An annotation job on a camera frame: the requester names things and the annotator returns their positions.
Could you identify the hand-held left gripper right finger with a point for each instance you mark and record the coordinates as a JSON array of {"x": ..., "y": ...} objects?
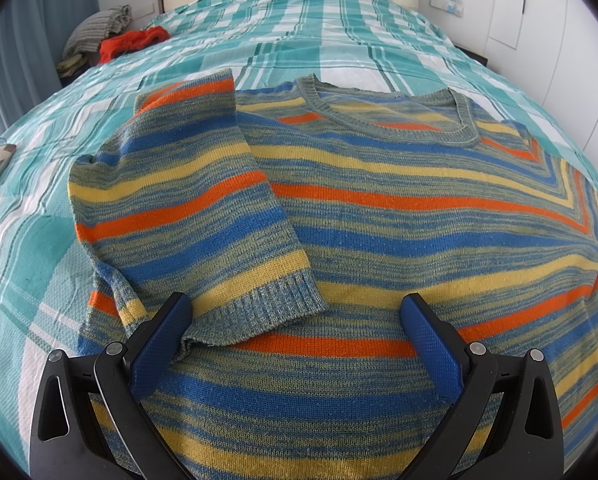
[{"x": 431, "y": 345}]

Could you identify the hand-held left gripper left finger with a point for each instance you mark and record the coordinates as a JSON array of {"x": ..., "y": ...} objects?
[{"x": 161, "y": 345}]

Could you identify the striped knit sweater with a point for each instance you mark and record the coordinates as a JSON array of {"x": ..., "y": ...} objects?
[{"x": 359, "y": 230}]

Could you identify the olive green cloth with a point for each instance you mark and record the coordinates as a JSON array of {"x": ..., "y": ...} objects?
[{"x": 71, "y": 64}]

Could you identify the red cloth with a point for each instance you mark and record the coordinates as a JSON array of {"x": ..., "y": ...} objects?
[{"x": 129, "y": 42}]

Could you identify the white wardrobe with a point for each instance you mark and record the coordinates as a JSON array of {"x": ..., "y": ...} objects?
[{"x": 554, "y": 60}]

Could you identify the teal plaid blanket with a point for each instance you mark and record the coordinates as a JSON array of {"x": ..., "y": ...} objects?
[{"x": 329, "y": 35}]

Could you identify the grey checked cloth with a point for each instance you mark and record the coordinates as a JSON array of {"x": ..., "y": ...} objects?
[{"x": 96, "y": 25}]

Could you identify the blue curtain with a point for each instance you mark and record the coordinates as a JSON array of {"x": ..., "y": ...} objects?
[{"x": 29, "y": 35}]

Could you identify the white wall switch panel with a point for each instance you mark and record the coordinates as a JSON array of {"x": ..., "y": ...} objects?
[{"x": 446, "y": 3}]

